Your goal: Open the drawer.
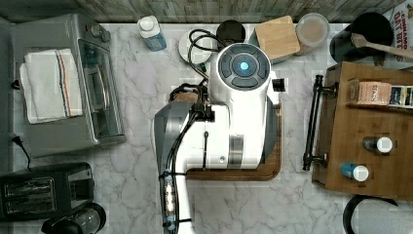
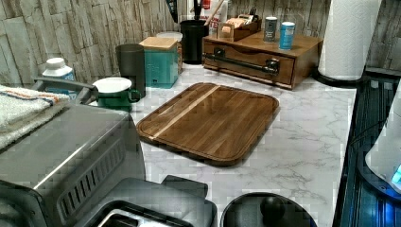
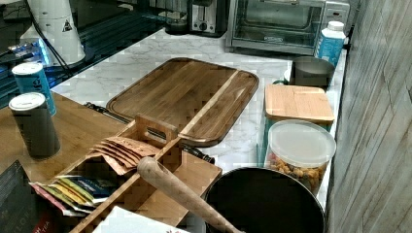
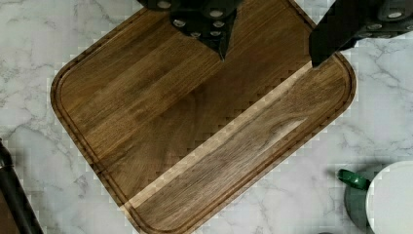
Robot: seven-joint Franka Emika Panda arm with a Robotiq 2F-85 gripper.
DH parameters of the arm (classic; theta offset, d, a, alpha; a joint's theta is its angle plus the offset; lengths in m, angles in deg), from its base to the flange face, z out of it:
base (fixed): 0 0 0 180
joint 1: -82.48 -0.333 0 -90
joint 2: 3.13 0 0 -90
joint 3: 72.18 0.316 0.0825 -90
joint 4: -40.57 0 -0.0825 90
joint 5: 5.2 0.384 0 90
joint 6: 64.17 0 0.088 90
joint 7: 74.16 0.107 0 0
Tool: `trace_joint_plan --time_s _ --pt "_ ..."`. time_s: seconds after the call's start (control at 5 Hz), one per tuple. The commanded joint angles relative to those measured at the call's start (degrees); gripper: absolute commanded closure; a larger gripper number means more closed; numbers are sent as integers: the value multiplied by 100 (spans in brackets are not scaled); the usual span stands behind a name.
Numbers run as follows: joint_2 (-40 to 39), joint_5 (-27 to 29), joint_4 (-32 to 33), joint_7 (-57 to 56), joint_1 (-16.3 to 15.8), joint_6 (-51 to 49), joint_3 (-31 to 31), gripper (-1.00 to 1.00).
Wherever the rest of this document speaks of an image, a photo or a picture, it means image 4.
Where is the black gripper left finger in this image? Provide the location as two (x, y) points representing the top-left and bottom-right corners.
(137, 0), (244, 61)

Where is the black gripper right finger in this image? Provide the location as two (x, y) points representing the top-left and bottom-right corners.
(309, 0), (413, 67)

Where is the brown wooden cutting board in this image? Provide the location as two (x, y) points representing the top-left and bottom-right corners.
(51, 0), (356, 234)

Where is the green mug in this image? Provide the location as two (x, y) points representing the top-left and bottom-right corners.
(337, 169), (371, 232)

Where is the white plate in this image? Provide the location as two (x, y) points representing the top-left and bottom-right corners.
(365, 161), (413, 234)

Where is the dark metal drawer handle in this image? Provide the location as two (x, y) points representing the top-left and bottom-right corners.
(0, 142), (44, 234)

